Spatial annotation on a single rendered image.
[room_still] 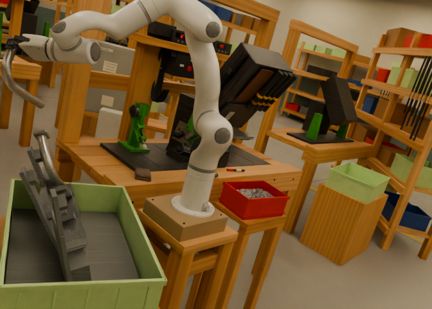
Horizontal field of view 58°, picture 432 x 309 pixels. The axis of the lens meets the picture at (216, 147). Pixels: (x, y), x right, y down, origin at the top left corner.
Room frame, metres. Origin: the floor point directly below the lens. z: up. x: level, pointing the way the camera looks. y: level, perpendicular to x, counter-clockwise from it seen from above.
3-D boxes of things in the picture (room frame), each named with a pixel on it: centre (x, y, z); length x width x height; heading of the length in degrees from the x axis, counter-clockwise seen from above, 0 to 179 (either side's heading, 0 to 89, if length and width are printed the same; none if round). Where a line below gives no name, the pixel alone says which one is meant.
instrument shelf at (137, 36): (2.57, 0.31, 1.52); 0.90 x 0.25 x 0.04; 137
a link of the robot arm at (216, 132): (1.53, 0.02, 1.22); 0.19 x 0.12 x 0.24; 25
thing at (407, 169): (4.99, -2.14, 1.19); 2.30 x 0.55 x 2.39; 2
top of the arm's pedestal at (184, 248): (1.56, 0.03, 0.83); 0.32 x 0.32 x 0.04; 49
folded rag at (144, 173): (1.79, 0.31, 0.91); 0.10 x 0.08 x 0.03; 16
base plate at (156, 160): (2.40, 0.12, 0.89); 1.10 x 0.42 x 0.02; 137
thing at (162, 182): (2.21, -0.09, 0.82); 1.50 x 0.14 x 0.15; 137
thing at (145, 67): (2.60, 0.34, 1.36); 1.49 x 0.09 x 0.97; 137
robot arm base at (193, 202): (1.56, 0.03, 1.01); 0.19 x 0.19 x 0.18
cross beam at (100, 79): (2.65, 0.39, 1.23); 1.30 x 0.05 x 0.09; 137
